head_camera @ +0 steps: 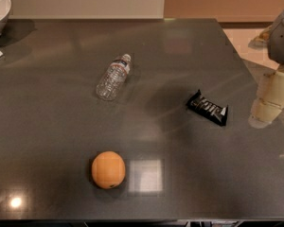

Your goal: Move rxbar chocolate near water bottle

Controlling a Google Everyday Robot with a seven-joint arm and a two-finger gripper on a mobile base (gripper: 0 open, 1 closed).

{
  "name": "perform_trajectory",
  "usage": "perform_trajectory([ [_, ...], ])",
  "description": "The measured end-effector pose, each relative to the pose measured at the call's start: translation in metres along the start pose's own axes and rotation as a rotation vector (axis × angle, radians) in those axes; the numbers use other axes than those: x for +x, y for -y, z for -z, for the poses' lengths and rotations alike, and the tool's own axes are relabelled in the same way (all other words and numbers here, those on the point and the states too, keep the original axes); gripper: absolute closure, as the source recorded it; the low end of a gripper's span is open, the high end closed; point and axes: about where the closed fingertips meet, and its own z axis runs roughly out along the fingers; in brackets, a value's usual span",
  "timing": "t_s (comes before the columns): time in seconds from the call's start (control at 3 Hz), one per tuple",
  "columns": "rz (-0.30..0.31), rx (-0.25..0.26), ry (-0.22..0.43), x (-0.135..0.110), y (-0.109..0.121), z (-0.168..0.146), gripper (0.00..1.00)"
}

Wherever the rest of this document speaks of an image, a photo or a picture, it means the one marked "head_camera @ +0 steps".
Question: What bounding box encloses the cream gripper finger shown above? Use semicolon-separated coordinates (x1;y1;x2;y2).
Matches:
248;65;284;129

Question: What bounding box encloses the black rxbar chocolate wrapper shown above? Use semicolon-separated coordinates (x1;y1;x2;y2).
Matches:
186;90;228;127

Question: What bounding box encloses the clear plastic water bottle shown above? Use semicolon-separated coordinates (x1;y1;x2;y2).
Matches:
96;54;132;101

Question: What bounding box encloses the orange fruit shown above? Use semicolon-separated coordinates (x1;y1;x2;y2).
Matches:
91;151;126;189

